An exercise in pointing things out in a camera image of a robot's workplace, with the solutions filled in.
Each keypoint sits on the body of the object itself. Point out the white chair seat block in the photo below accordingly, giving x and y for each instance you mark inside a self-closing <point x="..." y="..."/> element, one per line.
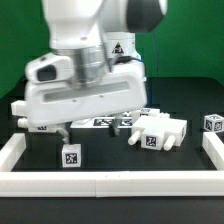
<point x="156" y="133"/>

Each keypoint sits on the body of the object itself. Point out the white tagged cube nut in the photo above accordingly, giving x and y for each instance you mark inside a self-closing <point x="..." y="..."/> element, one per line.
<point x="71" y="156"/>

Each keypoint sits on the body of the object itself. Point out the white tagged cube right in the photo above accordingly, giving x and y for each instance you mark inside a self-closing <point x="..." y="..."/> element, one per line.
<point x="214" y="123"/>

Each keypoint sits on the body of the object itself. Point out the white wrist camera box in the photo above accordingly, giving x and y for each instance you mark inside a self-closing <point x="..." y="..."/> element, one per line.
<point x="49" y="68"/>

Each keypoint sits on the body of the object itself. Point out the white marker sheet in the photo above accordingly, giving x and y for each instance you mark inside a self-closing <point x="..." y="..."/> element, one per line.
<point x="103" y="122"/>

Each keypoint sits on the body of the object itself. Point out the white long chair bar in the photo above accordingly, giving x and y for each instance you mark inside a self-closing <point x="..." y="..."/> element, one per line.
<point x="18" y="108"/>

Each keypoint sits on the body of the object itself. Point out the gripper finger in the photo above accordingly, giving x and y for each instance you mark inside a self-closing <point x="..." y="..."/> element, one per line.
<point x="64" y="133"/>
<point x="114" y="126"/>

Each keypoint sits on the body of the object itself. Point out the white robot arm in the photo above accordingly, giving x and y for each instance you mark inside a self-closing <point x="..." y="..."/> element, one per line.
<point x="77" y="80"/>

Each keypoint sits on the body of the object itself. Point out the white U-shaped boundary frame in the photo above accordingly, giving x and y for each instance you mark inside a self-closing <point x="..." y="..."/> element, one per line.
<point x="100" y="184"/>

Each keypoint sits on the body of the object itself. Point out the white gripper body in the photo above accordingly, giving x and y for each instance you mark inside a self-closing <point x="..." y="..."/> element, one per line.
<point x="56" y="101"/>

